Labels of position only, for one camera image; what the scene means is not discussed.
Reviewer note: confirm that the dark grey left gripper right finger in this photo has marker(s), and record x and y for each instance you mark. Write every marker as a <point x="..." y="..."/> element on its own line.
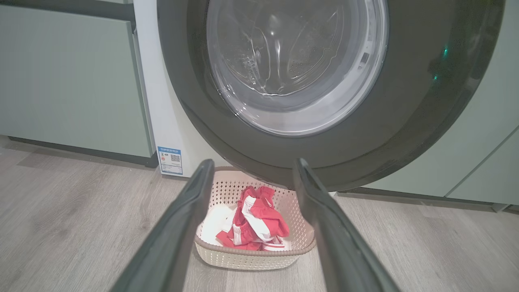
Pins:
<point x="340" y="243"/>

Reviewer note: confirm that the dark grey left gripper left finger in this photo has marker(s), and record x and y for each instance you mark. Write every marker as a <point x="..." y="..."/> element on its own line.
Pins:
<point x="178" y="235"/>

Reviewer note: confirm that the red garment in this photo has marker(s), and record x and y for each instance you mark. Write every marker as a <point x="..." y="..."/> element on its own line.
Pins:
<point x="263" y="215"/>

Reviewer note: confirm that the washing machine glass door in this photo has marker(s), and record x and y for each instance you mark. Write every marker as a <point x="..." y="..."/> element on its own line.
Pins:
<point x="405" y="121"/>

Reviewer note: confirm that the cream perforated basket brown rim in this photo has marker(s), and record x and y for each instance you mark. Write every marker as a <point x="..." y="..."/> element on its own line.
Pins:
<point x="243" y="259"/>

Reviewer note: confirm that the white front-load washing machine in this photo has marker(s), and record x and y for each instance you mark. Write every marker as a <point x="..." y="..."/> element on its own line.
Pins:
<point x="162" y="101"/>

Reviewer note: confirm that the blue energy label sticker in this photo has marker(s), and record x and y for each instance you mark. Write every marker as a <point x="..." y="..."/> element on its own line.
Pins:
<point x="170" y="160"/>

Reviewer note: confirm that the wide pale green cabinet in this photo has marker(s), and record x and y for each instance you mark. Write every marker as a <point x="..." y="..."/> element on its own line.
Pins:
<point x="466" y="142"/>

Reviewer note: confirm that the pale green cabinet dark plinth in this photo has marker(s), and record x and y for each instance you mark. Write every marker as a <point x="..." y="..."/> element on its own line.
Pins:
<point x="61" y="81"/>

